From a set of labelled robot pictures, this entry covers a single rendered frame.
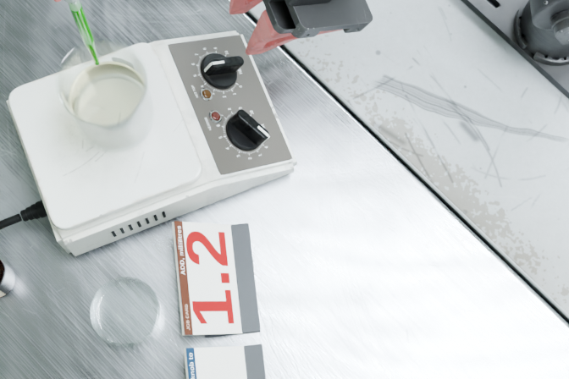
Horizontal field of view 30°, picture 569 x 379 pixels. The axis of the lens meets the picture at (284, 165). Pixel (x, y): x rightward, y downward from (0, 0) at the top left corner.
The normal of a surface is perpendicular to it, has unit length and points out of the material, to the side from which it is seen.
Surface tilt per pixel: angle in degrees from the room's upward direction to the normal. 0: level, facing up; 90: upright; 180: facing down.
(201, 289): 40
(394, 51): 0
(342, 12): 30
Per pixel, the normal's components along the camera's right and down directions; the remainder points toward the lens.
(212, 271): 0.67, -0.26
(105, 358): 0.04, -0.25
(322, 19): 0.50, -0.40
